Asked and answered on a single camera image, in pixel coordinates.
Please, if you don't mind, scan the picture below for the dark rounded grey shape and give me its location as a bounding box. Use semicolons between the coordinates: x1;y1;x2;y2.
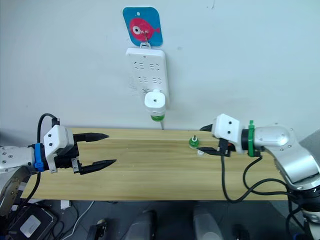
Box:
128;209;159;240

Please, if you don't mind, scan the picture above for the blue left wrist clamp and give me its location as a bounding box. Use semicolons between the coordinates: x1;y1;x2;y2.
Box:
33;142;45;173

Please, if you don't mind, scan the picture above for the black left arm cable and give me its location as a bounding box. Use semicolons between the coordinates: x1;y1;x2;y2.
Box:
14;113;61;211

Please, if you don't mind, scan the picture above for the white floor cable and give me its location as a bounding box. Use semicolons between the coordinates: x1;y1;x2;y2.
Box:
66;199;96;236

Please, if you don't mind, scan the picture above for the black floor bracket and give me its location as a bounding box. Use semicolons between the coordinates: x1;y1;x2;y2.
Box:
87;218;109;240

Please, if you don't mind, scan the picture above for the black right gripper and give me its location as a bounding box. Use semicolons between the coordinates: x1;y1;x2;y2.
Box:
198;123;237;158

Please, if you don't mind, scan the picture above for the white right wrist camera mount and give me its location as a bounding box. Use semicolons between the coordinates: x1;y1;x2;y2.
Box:
211;113;247;155

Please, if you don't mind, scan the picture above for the blue fish wall hook plate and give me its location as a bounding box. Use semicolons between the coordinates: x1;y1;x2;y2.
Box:
122;6;164;48

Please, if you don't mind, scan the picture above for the black box with grey panel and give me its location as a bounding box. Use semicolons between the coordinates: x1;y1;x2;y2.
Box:
6;203;59;239

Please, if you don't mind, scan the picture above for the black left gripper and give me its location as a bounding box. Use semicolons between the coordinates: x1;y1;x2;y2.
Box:
53;132;118;175

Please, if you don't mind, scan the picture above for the white mosquito repellent heater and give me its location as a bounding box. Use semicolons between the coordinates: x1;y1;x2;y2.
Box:
143;88;167;117

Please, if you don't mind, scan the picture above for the metal hook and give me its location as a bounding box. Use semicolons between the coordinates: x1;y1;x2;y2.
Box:
139;29;152;49

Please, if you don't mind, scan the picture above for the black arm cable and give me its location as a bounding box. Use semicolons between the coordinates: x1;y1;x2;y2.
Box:
220;149;298;204
14;113;61;211

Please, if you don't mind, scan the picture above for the green right wrist clamp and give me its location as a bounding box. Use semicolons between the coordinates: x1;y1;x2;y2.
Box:
246;119;263;158

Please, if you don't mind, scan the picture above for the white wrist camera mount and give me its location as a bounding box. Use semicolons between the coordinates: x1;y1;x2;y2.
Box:
211;113;247;155
43;124;76;174

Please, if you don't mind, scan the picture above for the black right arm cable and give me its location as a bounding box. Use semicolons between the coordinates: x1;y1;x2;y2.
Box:
220;149;298;204

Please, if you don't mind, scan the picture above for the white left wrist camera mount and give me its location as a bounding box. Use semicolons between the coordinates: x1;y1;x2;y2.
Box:
43;124;76;174

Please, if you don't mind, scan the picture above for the green bottle in heater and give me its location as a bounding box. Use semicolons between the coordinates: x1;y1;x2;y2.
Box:
149;113;166;123

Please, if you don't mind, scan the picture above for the white power strip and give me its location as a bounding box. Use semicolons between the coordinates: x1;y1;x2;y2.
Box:
124;47;171;111

